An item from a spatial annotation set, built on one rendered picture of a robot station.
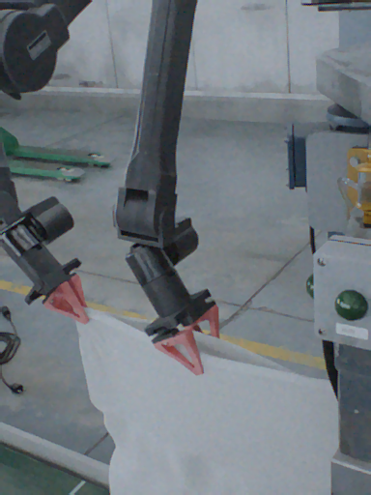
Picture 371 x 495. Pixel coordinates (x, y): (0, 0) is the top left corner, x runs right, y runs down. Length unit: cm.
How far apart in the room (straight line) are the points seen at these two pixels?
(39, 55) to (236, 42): 595
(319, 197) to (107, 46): 649
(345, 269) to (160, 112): 42
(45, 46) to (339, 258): 35
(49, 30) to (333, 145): 51
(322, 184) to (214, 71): 574
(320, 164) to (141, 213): 30
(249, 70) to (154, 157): 569
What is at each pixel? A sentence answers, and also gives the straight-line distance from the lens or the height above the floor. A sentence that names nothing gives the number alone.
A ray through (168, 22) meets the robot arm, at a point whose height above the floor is 150.
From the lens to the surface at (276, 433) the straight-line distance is 103.
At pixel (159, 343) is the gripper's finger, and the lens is 101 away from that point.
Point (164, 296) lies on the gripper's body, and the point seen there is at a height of 114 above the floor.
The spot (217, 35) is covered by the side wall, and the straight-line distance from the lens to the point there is 673.
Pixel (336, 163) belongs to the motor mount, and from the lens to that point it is 108.
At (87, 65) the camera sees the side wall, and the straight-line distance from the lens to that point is 774.
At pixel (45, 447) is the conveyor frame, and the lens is 193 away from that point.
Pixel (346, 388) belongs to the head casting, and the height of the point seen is 116.
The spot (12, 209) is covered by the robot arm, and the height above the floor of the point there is 122.
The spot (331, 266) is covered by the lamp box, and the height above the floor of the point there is 132.
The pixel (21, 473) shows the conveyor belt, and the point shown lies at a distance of 193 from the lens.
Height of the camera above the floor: 159
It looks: 24 degrees down
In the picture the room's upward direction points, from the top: 6 degrees counter-clockwise
